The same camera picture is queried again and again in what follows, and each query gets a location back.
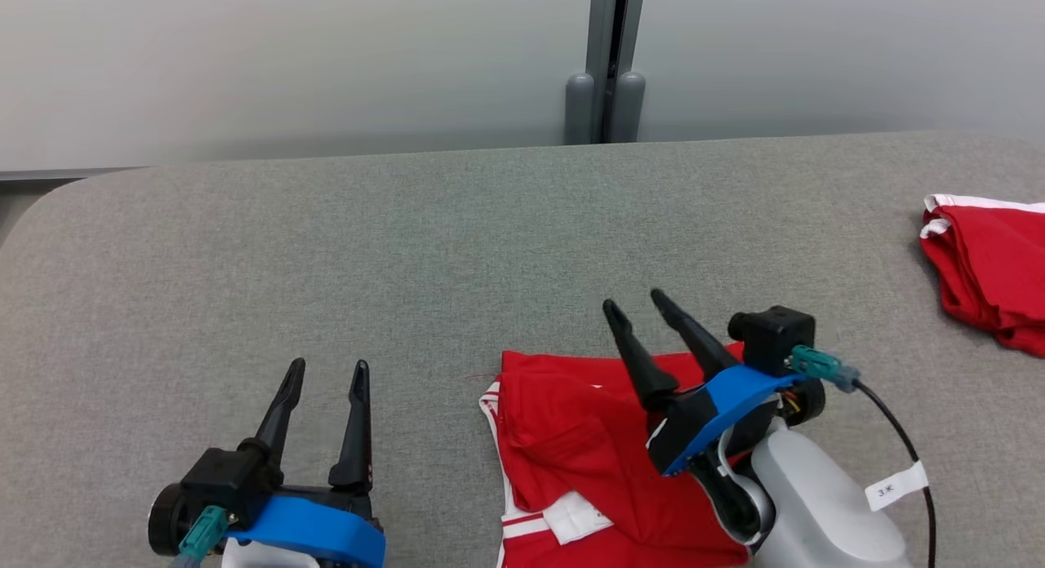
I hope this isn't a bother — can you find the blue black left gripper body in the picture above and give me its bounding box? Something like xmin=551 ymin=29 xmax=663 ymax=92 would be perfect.
xmin=147 ymin=481 xmax=387 ymax=568

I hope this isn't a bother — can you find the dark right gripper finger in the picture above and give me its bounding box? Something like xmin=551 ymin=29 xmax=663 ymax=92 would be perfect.
xmin=603 ymin=298 xmax=681 ymax=415
xmin=650 ymin=287 xmax=740 ymax=382

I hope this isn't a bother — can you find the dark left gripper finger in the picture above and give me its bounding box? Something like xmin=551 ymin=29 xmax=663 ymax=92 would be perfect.
xmin=328 ymin=360 xmax=375 ymax=492
xmin=238 ymin=357 xmax=308 ymax=479

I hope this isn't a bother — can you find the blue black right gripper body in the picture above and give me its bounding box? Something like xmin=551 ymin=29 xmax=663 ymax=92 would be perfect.
xmin=645 ymin=364 xmax=826 ymax=478

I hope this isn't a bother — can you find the red white basketball jersey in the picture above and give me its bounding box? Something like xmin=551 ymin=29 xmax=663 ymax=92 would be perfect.
xmin=479 ymin=344 xmax=789 ymax=568

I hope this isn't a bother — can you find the red shorts white side stripe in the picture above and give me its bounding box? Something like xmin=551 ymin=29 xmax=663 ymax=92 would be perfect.
xmin=919 ymin=193 xmax=1045 ymax=358

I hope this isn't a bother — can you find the black right cable teal plug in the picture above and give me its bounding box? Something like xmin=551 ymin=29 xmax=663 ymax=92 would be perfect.
xmin=790 ymin=345 xmax=936 ymax=568

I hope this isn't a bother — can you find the black cable teal plug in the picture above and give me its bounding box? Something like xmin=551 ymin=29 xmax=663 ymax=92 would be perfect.
xmin=167 ymin=505 xmax=229 ymax=568
xmin=790 ymin=345 xmax=936 ymax=568

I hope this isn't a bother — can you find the black left cable teal plug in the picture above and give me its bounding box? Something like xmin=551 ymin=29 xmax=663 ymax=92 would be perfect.
xmin=167 ymin=505 xmax=229 ymax=568

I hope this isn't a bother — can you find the white paper cable label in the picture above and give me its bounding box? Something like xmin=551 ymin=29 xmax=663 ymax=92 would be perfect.
xmin=865 ymin=461 xmax=931 ymax=513

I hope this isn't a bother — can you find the grey partition post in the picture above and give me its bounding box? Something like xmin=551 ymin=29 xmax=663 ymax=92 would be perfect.
xmin=585 ymin=0 xmax=646 ymax=144

